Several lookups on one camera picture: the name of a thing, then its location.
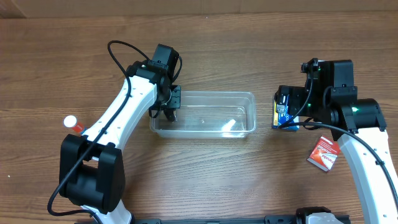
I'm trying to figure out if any blue yellow VapoDrops box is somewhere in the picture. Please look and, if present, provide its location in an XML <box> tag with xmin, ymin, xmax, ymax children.
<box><xmin>272</xmin><ymin>95</ymin><xmax>300</xmax><ymax>131</ymax></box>

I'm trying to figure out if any clear plastic container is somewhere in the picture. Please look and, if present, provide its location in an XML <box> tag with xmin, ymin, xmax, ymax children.
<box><xmin>150</xmin><ymin>91</ymin><xmax>256</xmax><ymax>139</ymax></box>

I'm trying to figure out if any red Panadol box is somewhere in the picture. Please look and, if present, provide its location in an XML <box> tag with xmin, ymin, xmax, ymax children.
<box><xmin>307</xmin><ymin>136</ymin><xmax>341</xmax><ymax>172</ymax></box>

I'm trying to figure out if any orange tube white cap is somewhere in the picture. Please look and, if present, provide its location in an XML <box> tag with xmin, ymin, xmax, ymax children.
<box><xmin>63</xmin><ymin>115</ymin><xmax>86</xmax><ymax>134</ymax></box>

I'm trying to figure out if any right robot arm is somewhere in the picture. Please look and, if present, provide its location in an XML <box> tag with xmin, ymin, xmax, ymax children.
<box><xmin>274</xmin><ymin>58</ymin><xmax>397</xmax><ymax>223</ymax></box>

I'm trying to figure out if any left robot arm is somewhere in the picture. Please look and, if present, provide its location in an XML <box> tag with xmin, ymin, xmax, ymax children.
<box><xmin>47</xmin><ymin>44</ymin><xmax>182</xmax><ymax>223</ymax></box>

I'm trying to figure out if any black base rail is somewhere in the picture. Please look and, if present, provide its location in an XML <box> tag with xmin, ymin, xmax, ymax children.
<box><xmin>132</xmin><ymin>207</ymin><xmax>351</xmax><ymax>224</ymax></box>

